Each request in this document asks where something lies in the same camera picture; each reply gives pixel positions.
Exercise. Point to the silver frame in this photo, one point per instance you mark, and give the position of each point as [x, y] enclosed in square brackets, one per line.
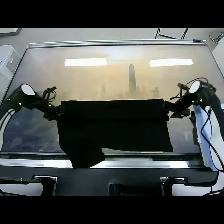
[140, 164]

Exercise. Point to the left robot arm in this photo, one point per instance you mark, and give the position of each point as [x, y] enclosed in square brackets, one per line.
[31, 99]

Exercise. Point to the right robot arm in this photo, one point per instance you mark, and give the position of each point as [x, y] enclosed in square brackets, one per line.
[203, 95]

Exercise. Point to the light blue garment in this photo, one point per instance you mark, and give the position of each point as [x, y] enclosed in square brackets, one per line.
[213, 146]

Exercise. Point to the black garment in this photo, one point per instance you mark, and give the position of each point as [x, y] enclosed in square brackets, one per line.
[113, 126]

